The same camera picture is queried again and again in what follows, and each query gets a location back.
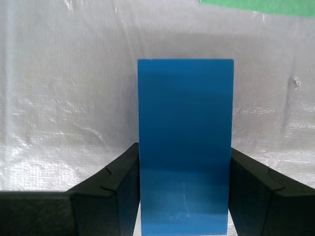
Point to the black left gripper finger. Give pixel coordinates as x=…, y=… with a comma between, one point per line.
x=270, y=209
x=98, y=209

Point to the long green tape line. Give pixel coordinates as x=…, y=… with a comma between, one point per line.
x=270, y=6

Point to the blue rectangular block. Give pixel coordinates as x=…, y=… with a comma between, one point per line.
x=184, y=135

